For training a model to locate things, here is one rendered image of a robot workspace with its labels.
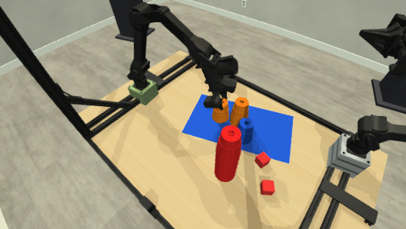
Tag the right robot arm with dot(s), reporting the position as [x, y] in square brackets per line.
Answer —
[373, 130]

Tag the blue flat mat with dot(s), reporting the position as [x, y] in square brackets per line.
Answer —
[272, 130]

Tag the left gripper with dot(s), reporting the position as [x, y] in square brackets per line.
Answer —
[214, 101]

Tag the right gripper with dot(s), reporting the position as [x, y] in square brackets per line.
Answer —
[390, 41]

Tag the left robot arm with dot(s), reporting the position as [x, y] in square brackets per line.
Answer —
[199, 49]

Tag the red cube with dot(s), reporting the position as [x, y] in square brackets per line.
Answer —
[262, 159]
[267, 187]

